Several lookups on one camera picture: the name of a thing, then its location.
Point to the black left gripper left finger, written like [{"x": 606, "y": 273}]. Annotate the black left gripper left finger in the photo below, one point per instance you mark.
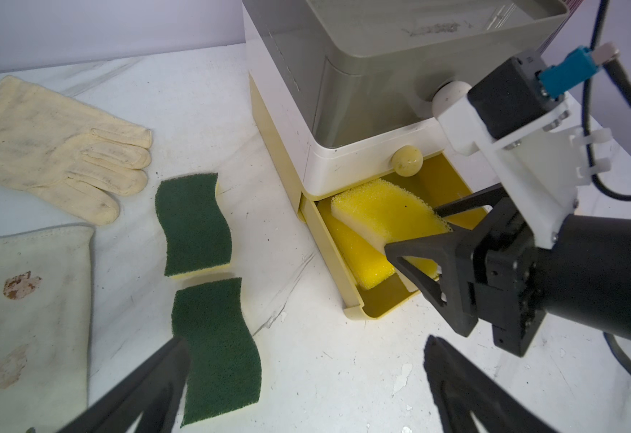
[{"x": 148, "y": 398}]

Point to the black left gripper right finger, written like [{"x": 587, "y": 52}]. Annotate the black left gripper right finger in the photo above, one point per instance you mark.
[{"x": 465, "y": 396}]

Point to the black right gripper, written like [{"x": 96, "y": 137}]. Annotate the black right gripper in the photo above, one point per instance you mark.
[{"x": 485, "y": 273}]

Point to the green yellow sponge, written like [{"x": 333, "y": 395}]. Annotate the green yellow sponge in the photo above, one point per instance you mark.
[{"x": 226, "y": 372}]

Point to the olive three-drawer cabinet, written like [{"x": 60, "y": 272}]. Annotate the olive three-drawer cabinet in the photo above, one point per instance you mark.
[{"x": 338, "y": 87}]

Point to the beige rubber glove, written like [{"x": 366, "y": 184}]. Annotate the beige rubber glove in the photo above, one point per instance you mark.
[{"x": 73, "y": 156}]

